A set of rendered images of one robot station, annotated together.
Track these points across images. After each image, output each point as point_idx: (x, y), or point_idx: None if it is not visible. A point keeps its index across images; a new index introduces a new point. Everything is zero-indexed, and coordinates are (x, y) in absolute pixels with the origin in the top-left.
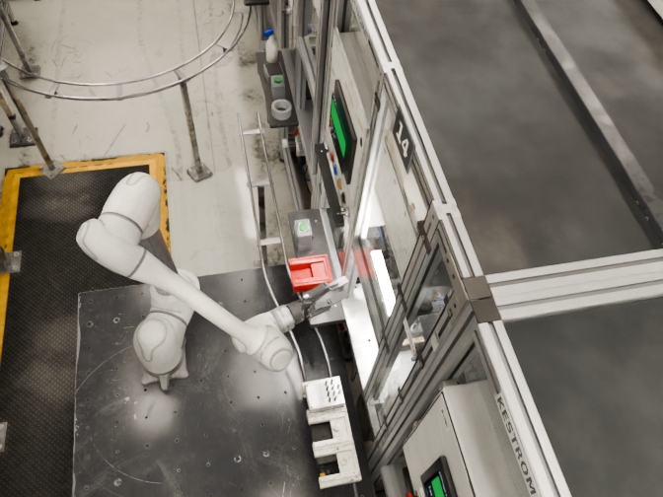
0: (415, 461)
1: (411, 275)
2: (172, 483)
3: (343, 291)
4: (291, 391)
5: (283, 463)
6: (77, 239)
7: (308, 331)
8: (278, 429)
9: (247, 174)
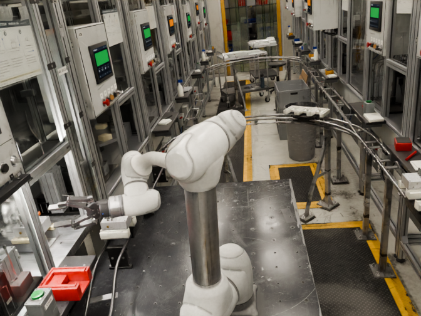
0: (95, 95)
1: (44, 39)
2: (237, 236)
3: (55, 226)
4: (138, 271)
5: (164, 239)
6: (242, 115)
7: (99, 309)
8: (158, 253)
9: None
